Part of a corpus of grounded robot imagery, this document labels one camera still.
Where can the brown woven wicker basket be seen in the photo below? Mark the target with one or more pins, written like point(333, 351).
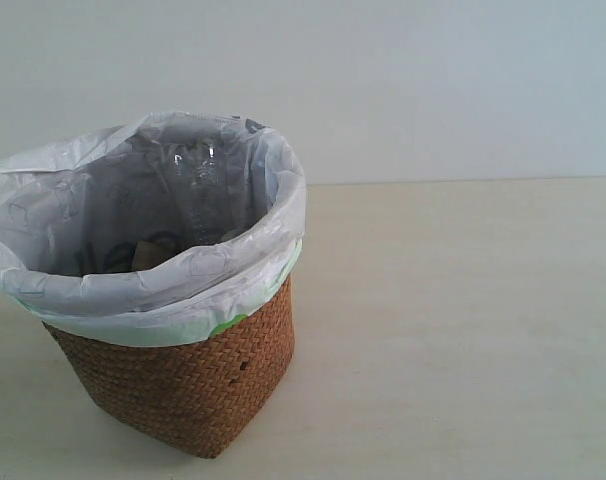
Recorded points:
point(196, 398)

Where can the brown cardboard pulp tray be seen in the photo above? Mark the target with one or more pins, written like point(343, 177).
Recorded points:
point(149, 254)

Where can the white plastic bin liner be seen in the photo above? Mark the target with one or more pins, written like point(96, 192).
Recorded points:
point(72, 212)

